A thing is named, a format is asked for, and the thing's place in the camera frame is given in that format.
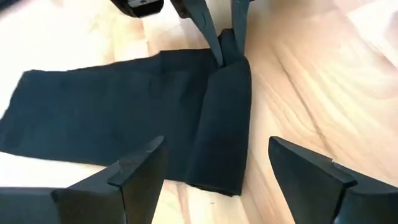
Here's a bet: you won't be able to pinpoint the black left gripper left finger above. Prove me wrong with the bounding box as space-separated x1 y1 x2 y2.
0 136 169 224

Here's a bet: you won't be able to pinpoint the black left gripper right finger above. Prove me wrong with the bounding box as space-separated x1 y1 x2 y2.
269 136 398 224

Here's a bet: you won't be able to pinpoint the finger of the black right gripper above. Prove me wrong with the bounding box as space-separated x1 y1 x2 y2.
170 0 224 68
231 0 251 57

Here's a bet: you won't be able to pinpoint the black cloth napkin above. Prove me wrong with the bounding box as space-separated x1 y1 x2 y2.
0 28 252 197

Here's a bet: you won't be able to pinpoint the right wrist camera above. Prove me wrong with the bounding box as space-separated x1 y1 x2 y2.
110 0 165 19

